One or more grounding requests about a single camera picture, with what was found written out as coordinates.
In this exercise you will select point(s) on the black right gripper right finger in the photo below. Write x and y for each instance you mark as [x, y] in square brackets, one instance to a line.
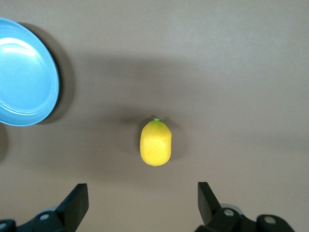
[207, 205]

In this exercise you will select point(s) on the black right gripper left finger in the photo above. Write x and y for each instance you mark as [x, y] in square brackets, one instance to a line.
[72, 207]

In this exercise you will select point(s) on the yellow lemon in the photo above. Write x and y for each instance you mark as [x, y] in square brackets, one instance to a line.
[155, 145]

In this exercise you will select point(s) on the blue plate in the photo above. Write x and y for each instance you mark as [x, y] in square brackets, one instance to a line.
[24, 77]

